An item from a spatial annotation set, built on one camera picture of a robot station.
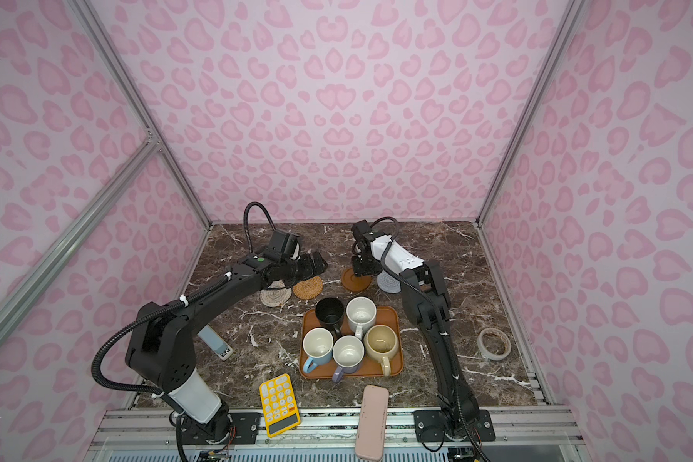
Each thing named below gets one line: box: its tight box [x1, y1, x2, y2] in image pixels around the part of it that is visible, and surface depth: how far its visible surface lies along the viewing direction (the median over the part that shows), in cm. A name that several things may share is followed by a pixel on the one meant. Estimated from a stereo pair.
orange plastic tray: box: [299, 306, 405, 380], surface depth 84 cm
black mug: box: [315, 296, 345, 340], surface depth 88 cm
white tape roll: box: [476, 327, 512, 361], surface depth 88 cm
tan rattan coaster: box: [292, 276, 325, 300], surface depth 100 cm
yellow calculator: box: [258, 373, 302, 438], surface depth 78 cm
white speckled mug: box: [345, 295, 378, 340], surface depth 87 cm
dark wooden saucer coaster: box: [340, 267, 373, 292], surface depth 103 cm
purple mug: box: [332, 334, 366, 384], surface depth 82 cm
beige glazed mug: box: [363, 324, 399, 378], surface depth 80 cm
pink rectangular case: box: [354, 385, 390, 462], surface depth 75 cm
